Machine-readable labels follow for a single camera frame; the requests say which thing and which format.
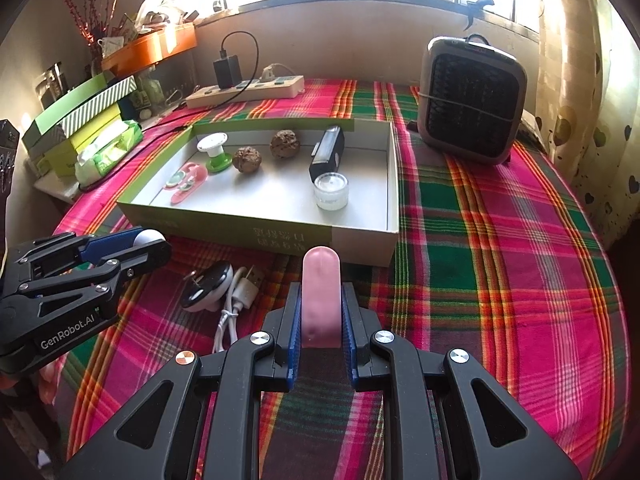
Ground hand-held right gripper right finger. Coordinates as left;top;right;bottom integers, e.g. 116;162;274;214
340;282;583;480

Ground black power adapter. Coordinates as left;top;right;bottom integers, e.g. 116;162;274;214
213;49;243;90

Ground white cream jar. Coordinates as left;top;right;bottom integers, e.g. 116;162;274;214
313;171;349;211

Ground plaid blanket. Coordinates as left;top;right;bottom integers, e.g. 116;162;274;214
52;77;631;480

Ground white usb cable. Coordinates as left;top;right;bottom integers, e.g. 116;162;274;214
212;266;266;356

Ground beige power strip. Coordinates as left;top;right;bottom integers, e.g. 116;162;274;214
185;74;306;109

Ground white plug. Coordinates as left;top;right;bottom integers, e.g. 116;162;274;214
260;62;296;83

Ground white mug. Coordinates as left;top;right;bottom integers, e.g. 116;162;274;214
97;36;123;61

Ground white ball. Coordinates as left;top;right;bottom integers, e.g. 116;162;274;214
135;229;166;251

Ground orange plastic tray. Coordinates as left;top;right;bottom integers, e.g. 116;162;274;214
101;24;197;77

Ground green cardboard box tray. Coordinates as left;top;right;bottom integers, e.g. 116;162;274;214
116;117;401;267

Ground black rectangular device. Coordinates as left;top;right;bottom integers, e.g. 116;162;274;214
308;126;346;184

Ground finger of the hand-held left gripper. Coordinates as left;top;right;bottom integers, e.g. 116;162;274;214
11;227;144;267
19;240;174;298

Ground green white spool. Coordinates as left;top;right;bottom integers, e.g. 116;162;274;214
196;132;233;173

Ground long pink case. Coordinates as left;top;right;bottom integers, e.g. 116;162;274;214
301;246;343;348

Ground patterned curtain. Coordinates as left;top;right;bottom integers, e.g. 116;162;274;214
537;0;640;251

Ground small pink plastic item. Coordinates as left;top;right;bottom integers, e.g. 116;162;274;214
164;162;208;206

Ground clear plastic bag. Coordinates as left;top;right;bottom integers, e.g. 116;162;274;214
135;0;196;26

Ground black adapter cable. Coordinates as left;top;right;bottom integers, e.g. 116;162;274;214
220;31;261;86

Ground striped gift box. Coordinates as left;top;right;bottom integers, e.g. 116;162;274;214
55;76;137;131

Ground green wet wipes packet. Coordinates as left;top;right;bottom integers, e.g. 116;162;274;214
75;120;143;186

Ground grey electric heater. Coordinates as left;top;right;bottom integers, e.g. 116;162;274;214
416;34;528;166

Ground green flat box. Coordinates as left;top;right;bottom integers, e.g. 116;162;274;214
22;71;116;146

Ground brown walnut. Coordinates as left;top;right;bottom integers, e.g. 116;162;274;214
270;129;301;159
232;146;264;175

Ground red berry branches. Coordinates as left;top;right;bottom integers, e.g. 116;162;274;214
55;0;121;56

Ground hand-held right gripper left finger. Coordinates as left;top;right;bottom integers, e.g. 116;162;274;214
57;282;305;480

